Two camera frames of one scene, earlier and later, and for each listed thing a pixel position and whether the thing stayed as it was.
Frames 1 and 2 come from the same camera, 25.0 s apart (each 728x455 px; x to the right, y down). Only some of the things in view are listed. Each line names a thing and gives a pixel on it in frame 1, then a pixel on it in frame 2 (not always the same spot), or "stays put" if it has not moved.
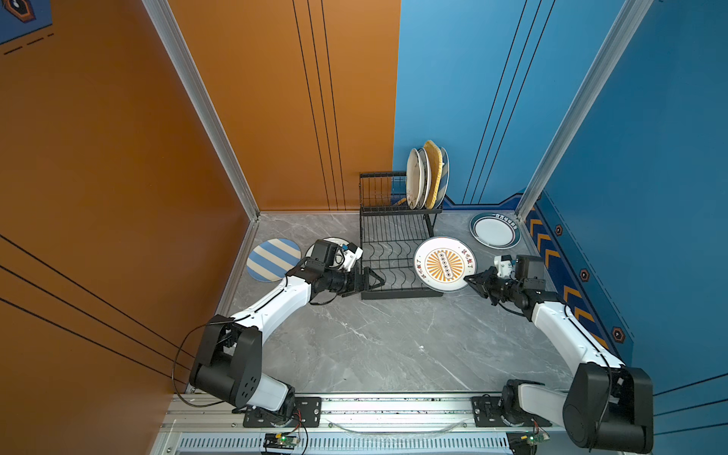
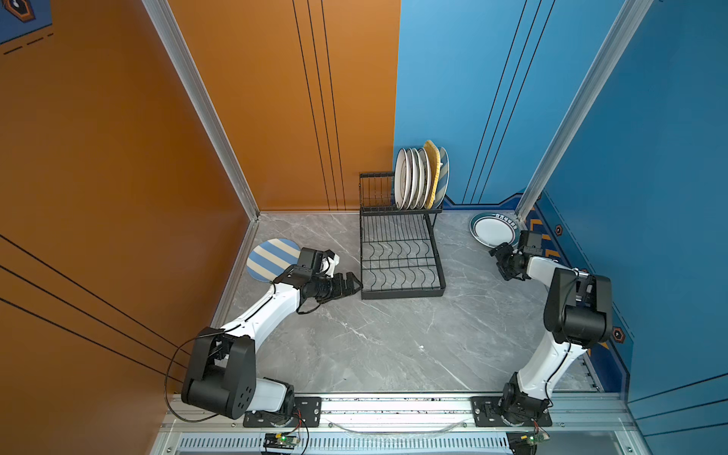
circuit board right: [534, 437] stays put
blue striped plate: [445, 177] stays put
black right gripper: [485, 279] → [500, 251]
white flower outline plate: [341, 243] → [402, 178]
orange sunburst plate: [442, 264] → [410, 179]
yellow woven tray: [435, 161] stays put
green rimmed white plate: [495, 230] stays put
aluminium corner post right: [623, 30] stays put
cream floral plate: [413, 178] stays put
